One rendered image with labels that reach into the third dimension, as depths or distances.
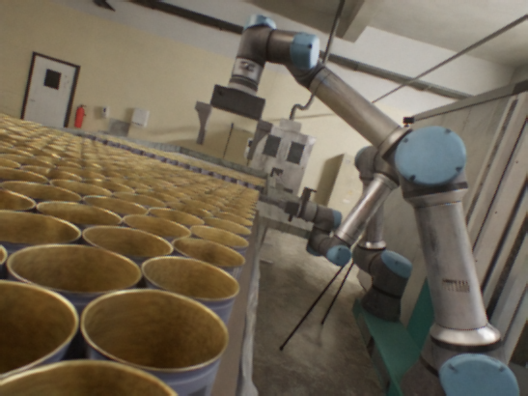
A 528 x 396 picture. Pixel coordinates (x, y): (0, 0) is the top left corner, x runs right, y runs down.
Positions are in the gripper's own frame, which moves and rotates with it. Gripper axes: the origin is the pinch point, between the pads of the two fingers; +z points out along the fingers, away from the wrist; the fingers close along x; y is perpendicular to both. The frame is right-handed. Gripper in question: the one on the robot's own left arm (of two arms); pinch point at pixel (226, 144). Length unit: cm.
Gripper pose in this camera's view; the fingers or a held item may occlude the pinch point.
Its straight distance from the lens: 84.5
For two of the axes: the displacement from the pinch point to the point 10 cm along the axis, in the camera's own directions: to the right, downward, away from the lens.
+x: 9.6, 2.9, 0.0
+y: -0.3, 0.9, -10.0
